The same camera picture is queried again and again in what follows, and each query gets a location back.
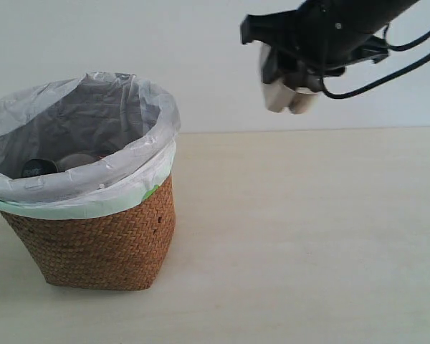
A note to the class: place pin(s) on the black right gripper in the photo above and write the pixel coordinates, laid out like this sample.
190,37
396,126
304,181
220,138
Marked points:
326,36

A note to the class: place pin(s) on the beige pulp cardboard tray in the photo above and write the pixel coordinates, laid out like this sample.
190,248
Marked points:
285,93

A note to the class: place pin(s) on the clear bottle red label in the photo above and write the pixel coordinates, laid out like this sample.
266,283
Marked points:
75,160

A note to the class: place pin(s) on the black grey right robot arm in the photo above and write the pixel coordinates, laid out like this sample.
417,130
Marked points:
389,10

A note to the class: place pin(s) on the white plastic bin liner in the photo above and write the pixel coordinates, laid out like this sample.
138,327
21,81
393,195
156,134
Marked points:
128,122

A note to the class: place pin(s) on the woven brown wicker basket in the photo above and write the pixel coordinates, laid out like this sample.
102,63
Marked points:
123,251

